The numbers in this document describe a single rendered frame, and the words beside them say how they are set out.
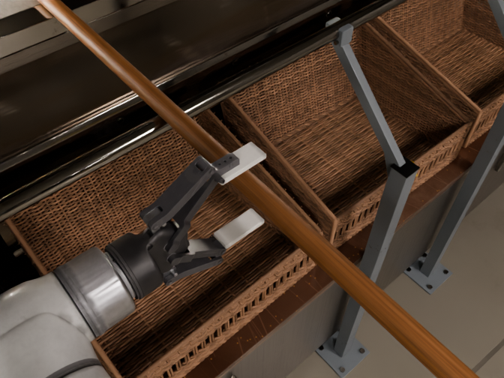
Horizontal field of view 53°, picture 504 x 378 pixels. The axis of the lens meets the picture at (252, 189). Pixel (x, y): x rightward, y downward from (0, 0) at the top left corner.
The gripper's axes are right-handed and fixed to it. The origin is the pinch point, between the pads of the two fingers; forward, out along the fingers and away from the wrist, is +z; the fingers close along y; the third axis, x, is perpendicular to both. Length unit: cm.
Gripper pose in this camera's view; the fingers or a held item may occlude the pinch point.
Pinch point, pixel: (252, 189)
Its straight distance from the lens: 67.3
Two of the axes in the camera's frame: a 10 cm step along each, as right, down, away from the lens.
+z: 7.6, -5.0, 4.1
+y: 0.0, 6.4, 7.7
